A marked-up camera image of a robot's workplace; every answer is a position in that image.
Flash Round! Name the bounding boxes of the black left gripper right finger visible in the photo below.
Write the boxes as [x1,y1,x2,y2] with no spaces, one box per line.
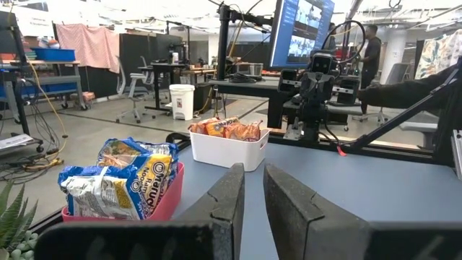
[263,163,462,260]

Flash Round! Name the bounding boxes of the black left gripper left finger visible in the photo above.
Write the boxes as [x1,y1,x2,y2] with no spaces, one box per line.
[34,162,246,260]

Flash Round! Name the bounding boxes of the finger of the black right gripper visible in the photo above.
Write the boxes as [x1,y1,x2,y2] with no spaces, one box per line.
[299,71,318,102]
[317,71,336,102]

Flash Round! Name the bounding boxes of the orange Maruchan noodle pack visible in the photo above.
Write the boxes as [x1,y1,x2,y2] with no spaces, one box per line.
[187,117,220,135]
[205,116,263,143]

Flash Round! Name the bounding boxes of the blue Maruchan noodle pack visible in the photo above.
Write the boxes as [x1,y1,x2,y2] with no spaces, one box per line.
[134,153,175,220]
[96,136,180,170]
[57,165,145,220]

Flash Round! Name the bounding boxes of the red plastic bin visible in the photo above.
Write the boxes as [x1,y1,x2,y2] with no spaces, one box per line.
[61,161,186,222]

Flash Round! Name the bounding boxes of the person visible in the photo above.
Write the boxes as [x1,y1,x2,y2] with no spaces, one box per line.
[325,21,339,52]
[359,23,383,116]

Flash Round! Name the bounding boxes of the monitor with blue screen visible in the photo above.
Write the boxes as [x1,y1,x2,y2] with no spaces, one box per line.
[267,0,336,72]

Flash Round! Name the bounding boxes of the grey office chair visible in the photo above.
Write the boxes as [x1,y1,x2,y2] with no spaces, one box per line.
[352,61,413,126]

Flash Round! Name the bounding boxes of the white round pillar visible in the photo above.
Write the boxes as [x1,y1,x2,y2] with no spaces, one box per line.
[379,27,408,86]

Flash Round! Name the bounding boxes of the white plastic bin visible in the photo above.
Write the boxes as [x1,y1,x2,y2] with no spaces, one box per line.
[188,128,271,173]

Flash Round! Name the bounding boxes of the black pole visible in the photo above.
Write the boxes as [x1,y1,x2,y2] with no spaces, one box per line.
[215,3,275,81]

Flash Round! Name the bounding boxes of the black waste bin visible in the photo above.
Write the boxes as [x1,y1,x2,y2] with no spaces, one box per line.
[193,82,214,115]

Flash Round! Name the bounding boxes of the wooden desk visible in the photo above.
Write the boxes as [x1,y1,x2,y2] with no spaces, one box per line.
[178,66,218,87]

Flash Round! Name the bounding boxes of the floral patterned cloth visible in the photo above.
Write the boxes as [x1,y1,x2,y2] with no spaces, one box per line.
[414,29,462,81]

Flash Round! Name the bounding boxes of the white trash bin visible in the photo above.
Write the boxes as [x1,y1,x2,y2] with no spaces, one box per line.
[168,83,196,121]

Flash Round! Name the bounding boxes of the black standing desk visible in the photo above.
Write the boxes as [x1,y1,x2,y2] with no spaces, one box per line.
[137,61,188,117]

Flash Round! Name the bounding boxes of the white office chair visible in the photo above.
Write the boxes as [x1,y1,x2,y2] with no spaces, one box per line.
[114,54,157,124]

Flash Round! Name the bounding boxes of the potted green succulent plant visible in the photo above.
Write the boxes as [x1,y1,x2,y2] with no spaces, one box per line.
[0,180,40,260]

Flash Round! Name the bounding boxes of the grey metal workbench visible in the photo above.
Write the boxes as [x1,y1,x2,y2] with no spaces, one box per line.
[0,59,88,112]

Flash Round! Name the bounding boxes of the white paper sheets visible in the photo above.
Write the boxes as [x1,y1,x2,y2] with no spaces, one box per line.
[0,133,35,151]

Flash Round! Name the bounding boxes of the pink cloth partition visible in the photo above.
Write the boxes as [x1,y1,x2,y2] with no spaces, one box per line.
[54,23,121,75]

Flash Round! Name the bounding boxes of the black equipment stand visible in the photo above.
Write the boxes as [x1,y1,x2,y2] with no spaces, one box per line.
[0,9,45,155]

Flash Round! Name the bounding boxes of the blue storage tub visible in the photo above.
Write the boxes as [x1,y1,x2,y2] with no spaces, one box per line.
[30,46,77,63]

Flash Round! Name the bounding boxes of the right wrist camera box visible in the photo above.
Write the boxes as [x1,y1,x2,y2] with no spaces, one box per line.
[309,52,335,75]

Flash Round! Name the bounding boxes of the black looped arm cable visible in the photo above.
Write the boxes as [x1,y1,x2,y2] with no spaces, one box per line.
[320,19,367,66]

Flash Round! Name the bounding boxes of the coiled black cable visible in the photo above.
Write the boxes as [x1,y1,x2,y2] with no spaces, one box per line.
[229,71,258,84]

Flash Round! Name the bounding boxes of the black partition wall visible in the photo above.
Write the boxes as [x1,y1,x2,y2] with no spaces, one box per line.
[75,32,184,99]

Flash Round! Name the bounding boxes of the yellow cable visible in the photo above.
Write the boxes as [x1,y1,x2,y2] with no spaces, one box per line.
[22,59,70,173]

